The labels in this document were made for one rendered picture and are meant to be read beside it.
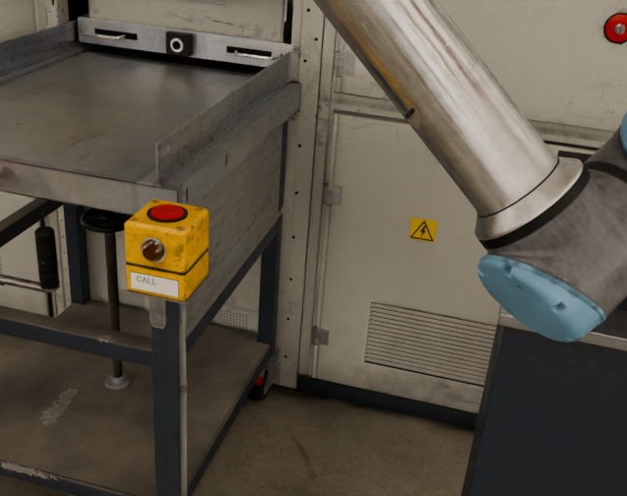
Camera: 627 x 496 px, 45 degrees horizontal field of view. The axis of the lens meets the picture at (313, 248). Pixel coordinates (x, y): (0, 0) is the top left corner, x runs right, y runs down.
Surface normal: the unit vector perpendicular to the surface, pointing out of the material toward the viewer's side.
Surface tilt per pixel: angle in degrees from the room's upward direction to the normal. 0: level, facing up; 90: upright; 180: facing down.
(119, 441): 0
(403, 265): 90
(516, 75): 90
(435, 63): 73
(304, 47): 90
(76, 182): 90
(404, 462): 0
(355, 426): 0
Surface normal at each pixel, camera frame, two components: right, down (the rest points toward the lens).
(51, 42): 0.96, 0.18
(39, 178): -0.26, 0.42
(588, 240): 0.18, 0.04
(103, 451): 0.07, -0.89
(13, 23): 0.81, 0.31
